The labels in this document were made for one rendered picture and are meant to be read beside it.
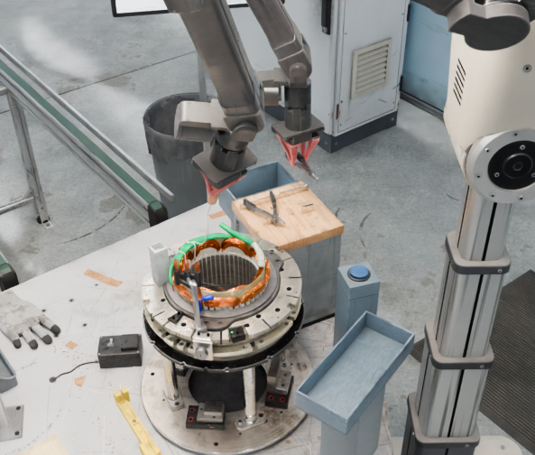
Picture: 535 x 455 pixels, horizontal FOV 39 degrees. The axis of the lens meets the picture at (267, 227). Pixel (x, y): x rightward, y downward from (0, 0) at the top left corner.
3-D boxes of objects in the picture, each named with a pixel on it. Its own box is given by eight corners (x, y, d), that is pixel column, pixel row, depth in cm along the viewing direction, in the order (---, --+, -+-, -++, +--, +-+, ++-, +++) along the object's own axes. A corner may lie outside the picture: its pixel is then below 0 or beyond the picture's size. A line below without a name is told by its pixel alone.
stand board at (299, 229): (231, 209, 179) (231, 201, 178) (301, 189, 186) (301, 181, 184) (269, 257, 165) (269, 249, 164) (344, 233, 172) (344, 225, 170)
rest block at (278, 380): (267, 392, 163) (266, 376, 160) (272, 373, 168) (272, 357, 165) (287, 394, 163) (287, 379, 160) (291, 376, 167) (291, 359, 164)
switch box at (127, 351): (102, 349, 179) (98, 332, 176) (143, 347, 180) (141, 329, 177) (99, 368, 175) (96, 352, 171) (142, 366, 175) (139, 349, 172)
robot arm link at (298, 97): (311, 82, 155) (310, 69, 159) (278, 83, 155) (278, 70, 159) (311, 112, 159) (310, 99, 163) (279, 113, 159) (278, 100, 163)
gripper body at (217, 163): (189, 163, 130) (197, 136, 124) (233, 141, 136) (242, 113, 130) (213, 190, 128) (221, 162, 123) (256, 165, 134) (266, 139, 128)
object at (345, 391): (339, 514, 145) (346, 419, 128) (292, 485, 150) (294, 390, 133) (401, 427, 161) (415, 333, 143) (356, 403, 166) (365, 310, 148)
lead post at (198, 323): (198, 334, 139) (193, 287, 132) (193, 325, 141) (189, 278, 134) (207, 331, 140) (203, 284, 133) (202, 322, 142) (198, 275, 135)
